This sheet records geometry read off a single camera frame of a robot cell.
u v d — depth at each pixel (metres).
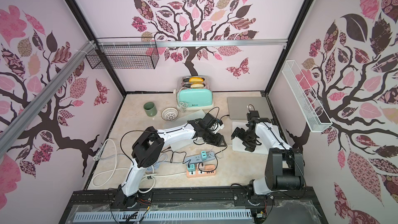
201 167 0.76
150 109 1.03
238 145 0.92
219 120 0.85
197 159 0.85
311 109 0.76
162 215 0.70
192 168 0.76
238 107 1.11
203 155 0.81
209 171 0.79
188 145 0.92
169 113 1.06
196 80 1.02
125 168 0.82
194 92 1.00
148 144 0.58
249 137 0.73
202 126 0.72
